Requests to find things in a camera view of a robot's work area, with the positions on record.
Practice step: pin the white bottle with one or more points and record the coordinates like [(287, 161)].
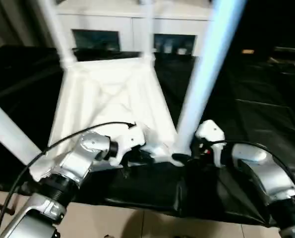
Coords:
[(167, 47)]

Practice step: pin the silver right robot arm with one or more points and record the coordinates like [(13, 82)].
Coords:
[(268, 173)]

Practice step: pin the small white cup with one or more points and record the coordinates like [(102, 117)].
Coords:
[(181, 51)]

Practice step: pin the grey curtain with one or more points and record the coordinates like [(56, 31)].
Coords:
[(13, 22)]

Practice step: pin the white plastic table leg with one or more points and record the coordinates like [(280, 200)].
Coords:
[(148, 29), (206, 62), (58, 32), (8, 124)]

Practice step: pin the white plastic table top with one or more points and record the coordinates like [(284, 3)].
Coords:
[(107, 99)]

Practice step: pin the black plastic mat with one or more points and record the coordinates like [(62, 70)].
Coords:
[(249, 111)]

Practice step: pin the small yellow label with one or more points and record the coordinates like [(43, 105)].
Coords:
[(248, 51)]

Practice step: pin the white cabinet with glass doors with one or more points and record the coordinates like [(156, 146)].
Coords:
[(100, 21)]

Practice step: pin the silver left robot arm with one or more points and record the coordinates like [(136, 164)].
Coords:
[(77, 158)]

